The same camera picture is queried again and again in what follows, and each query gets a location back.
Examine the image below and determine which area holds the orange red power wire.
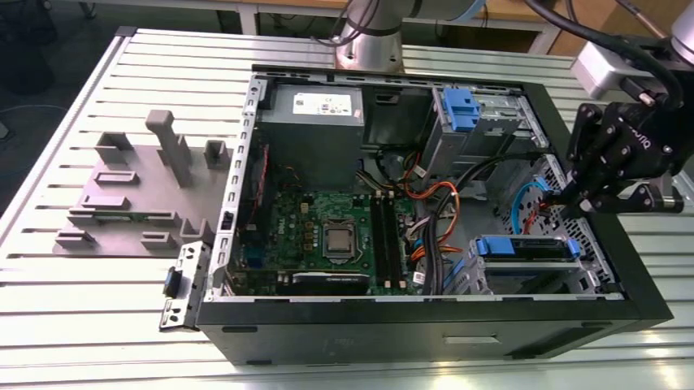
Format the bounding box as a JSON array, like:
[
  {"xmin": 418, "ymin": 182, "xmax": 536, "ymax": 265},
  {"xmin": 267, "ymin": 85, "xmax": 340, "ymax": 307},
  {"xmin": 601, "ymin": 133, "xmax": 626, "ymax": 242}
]
[{"xmin": 534, "ymin": 190, "xmax": 565, "ymax": 223}]

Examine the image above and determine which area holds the blue VGA port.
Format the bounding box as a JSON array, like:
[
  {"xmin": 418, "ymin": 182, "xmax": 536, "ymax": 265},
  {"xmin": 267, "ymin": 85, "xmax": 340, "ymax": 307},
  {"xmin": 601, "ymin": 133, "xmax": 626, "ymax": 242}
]
[{"xmin": 163, "ymin": 266, "xmax": 185, "ymax": 300}]

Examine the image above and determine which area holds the black open PC case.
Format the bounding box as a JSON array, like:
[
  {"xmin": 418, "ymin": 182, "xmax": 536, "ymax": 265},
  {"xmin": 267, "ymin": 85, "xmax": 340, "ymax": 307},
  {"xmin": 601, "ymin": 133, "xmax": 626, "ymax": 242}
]
[{"xmin": 194, "ymin": 63, "xmax": 676, "ymax": 365}]

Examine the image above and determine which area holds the metal optical drive cage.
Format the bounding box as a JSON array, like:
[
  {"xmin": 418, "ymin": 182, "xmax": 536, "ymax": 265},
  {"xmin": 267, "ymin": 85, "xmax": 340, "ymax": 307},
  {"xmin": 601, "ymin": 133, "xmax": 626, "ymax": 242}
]
[{"xmin": 422, "ymin": 84, "xmax": 549, "ymax": 180}]

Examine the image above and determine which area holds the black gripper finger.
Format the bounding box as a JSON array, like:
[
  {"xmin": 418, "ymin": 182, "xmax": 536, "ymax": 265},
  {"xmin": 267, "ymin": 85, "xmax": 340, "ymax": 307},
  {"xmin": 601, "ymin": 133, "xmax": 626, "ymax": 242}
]
[
  {"xmin": 564, "ymin": 174, "xmax": 635, "ymax": 220},
  {"xmin": 558, "ymin": 104, "xmax": 614, "ymax": 204}
]

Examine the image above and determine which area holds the green motherboard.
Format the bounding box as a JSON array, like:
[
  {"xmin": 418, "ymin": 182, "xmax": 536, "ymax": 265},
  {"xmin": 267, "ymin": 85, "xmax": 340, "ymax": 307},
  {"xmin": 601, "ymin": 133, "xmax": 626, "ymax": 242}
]
[{"xmin": 233, "ymin": 188, "xmax": 430, "ymax": 296}]

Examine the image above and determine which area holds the green RAM stick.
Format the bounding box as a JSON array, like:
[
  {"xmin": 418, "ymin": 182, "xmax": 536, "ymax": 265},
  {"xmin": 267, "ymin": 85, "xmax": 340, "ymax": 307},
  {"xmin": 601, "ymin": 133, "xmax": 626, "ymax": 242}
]
[{"xmin": 90, "ymin": 214, "xmax": 151, "ymax": 224}]

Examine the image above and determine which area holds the brown wooden cabinet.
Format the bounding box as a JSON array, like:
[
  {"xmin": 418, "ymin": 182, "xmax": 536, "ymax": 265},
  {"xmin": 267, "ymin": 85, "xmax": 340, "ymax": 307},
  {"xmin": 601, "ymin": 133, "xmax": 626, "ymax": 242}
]
[{"xmin": 550, "ymin": 0, "xmax": 694, "ymax": 106}]

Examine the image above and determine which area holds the metal disk bay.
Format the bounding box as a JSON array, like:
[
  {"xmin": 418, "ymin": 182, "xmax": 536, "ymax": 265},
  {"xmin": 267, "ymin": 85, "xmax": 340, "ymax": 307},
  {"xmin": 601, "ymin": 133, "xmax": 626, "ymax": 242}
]
[{"xmin": 466, "ymin": 233, "xmax": 617, "ymax": 296}]

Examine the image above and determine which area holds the grey parts rack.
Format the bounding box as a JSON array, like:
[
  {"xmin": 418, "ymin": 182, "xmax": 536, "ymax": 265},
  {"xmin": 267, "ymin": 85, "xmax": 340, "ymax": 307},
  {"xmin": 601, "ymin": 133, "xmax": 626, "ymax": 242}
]
[{"xmin": 51, "ymin": 109, "xmax": 241, "ymax": 260}]

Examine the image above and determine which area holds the wooden desk white frame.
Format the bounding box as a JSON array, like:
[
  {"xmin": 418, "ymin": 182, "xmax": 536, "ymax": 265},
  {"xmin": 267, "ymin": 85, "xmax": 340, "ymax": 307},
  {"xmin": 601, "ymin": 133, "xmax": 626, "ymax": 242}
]
[{"xmin": 217, "ymin": 0, "xmax": 576, "ymax": 56}]

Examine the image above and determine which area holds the silver CPU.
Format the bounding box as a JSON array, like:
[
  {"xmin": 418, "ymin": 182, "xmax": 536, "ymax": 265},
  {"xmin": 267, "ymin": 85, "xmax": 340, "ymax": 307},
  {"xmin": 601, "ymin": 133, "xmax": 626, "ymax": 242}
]
[{"xmin": 325, "ymin": 227, "xmax": 354, "ymax": 251}]

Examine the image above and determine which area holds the orange yellow wire bundle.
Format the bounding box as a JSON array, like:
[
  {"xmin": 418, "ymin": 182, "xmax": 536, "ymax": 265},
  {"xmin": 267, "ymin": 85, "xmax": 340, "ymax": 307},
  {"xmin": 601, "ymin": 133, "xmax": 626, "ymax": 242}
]
[{"xmin": 404, "ymin": 180, "xmax": 466, "ymax": 261}]

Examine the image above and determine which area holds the grey power supply unit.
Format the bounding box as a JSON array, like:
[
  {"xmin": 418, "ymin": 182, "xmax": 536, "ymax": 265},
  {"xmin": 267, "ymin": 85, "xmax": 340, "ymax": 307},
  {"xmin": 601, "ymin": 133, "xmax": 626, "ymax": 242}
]
[{"xmin": 254, "ymin": 83, "xmax": 366, "ymax": 192}]

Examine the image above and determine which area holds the blue SATA wire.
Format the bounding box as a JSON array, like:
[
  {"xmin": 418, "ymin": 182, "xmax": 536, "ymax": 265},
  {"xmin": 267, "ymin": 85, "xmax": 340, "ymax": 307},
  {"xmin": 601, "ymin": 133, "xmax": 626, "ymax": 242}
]
[{"xmin": 509, "ymin": 173, "xmax": 560, "ymax": 236}]

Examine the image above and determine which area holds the black RAM slot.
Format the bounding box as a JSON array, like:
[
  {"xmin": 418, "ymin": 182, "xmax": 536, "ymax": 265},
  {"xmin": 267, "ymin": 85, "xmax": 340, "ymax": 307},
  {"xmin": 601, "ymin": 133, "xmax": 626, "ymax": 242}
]
[
  {"xmin": 376, "ymin": 193, "xmax": 394, "ymax": 288},
  {"xmin": 382, "ymin": 193, "xmax": 402, "ymax": 288},
  {"xmin": 389, "ymin": 193, "xmax": 409, "ymax": 288},
  {"xmin": 370, "ymin": 193, "xmax": 389, "ymax": 288}
]

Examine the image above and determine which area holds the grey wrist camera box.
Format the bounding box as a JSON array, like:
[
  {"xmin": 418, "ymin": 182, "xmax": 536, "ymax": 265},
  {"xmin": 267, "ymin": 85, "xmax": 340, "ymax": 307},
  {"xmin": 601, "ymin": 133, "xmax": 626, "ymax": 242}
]
[{"xmin": 574, "ymin": 40, "xmax": 656, "ymax": 101}]

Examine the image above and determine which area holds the black CPU socket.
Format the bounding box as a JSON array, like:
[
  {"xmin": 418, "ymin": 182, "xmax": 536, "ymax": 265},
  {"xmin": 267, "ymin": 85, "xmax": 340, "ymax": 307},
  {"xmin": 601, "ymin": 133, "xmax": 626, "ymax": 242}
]
[{"xmin": 320, "ymin": 217, "xmax": 364, "ymax": 267}]

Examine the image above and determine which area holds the black graphics card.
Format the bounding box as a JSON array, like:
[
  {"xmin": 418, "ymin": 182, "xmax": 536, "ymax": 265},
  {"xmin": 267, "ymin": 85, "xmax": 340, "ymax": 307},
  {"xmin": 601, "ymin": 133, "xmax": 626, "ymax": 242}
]
[{"xmin": 275, "ymin": 270, "xmax": 376, "ymax": 297}]

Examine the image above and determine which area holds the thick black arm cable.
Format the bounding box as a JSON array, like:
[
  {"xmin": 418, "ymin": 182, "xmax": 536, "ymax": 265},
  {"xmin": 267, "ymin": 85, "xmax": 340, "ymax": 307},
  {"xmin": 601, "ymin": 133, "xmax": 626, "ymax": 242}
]
[{"xmin": 524, "ymin": 0, "xmax": 687, "ymax": 110}]

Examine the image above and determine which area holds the metal slot retention bracket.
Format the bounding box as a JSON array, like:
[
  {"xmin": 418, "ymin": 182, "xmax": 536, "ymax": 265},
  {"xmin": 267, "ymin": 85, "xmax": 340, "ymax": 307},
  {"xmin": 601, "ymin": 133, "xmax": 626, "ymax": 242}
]
[{"xmin": 159, "ymin": 239, "xmax": 214, "ymax": 332}]

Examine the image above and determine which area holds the black cable bundle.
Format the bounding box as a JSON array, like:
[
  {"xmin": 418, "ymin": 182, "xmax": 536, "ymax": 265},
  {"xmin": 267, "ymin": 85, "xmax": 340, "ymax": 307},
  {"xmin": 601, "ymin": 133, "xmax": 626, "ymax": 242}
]
[{"xmin": 420, "ymin": 152, "xmax": 544, "ymax": 296}]

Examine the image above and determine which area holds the hard disk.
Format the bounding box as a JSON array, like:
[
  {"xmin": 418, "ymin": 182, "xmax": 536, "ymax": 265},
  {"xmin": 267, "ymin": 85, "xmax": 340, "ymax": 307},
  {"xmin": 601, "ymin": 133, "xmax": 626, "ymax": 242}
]
[{"xmin": 474, "ymin": 236, "xmax": 582, "ymax": 264}]

